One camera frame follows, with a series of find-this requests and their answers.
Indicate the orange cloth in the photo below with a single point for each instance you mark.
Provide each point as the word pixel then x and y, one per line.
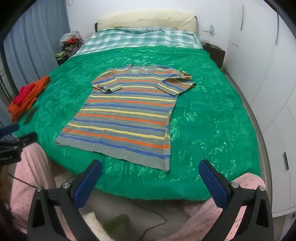
pixel 25 105

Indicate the pile of mixed clothes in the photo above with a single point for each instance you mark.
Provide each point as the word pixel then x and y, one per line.
pixel 70 40

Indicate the person's left leg pink pajama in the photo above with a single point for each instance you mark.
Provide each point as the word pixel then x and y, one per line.
pixel 30 176

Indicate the striped knit sweater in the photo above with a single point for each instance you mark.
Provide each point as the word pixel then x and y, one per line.
pixel 124 115

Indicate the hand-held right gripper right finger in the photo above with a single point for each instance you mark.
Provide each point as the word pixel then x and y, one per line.
pixel 215 185

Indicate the white slipper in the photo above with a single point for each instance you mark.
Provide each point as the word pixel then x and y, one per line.
pixel 92 221

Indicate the black phone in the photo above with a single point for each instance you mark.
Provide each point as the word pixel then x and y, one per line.
pixel 30 115

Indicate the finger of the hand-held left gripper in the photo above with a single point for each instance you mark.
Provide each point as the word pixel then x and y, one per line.
pixel 26 139
pixel 9 130

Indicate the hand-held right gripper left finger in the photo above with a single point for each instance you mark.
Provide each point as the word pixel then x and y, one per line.
pixel 88 183

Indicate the blue wall fixture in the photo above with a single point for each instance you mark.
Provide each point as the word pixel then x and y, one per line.
pixel 211 29

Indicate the green bed blanket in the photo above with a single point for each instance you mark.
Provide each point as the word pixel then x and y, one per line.
pixel 208 115

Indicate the grey curtain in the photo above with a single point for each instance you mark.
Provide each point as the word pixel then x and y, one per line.
pixel 34 53

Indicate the dark wooden nightstand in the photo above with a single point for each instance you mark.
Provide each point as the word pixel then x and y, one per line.
pixel 215 52

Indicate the red cloth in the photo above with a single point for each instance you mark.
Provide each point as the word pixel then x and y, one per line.
pixel 23 93

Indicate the white wardrobe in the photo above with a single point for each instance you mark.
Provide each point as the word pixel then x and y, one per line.
pixel 272 92

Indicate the green slipper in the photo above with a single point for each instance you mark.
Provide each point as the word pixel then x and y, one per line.
pixel 118 222

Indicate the cream padded headboard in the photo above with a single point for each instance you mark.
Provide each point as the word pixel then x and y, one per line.
pixel 145 20

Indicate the green checked bed sheet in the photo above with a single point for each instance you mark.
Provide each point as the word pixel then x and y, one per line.
pixel 138 39

